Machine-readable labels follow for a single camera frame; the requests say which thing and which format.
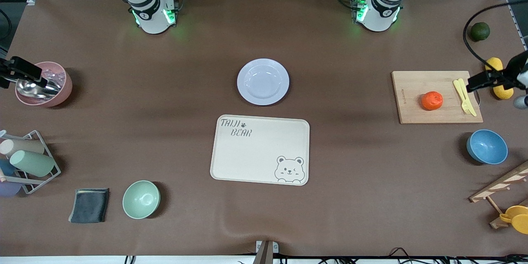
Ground blue cup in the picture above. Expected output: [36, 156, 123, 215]
[0, 159, 17, 177]

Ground pale lavender round plate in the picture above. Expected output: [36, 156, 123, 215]
[237, 58, 290, 106]

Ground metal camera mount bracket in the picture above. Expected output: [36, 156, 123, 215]
[252, 240, 279, 264]

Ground shiny metal scoop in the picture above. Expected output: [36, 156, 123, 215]
[16, 77, 61, 99]

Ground mint green cup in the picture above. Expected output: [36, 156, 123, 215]
[9, 150, 56, 177]

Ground pink bucket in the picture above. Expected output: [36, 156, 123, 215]
[15, 61, 73, 108]

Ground yellow lemon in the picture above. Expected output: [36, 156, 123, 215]
[493, 84, 514, 100]
[485, 57, 504, 73]

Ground wooden cutting board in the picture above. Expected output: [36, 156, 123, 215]
[391, 71, 484, 125]

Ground yellow plastic knife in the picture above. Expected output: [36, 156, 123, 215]
[458, 78, 477, 117]

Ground grey wire cup rack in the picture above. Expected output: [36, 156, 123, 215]
[0, 130, 61, 195]

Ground clear ice cubes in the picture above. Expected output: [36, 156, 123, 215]
[41, 67, 66, 87]

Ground blue bowl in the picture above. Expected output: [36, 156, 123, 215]
[467, 129, 509, 165]

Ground mint green bowl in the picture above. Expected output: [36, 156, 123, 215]
[122, 180, 161, 219]

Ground purple cup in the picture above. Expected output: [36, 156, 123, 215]
[0, 181, 22, 197]

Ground yellow plastic fork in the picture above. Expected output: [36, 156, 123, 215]
[453, 79, 472, 115]

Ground orange mandarin fruit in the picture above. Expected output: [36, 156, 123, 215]
[421, 91, 443, 111]

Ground cream bear print tray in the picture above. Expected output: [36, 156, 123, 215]
[210, 115, 310, 186]

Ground dark grey folded cloth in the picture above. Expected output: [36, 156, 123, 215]
[68, 188, 110, 224]

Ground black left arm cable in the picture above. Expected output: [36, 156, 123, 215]
[463, 1, 528, 75]

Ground yellow mug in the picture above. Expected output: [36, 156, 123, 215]
[499, 205, 528, 235]

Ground beige cup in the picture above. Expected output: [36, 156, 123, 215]
[0, 139, 45, 157]

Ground wooden mug rack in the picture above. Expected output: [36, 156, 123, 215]
[469, 161, 528, 229]

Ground dark green round fruit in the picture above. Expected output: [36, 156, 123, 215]
[470, 22, 491, 42]

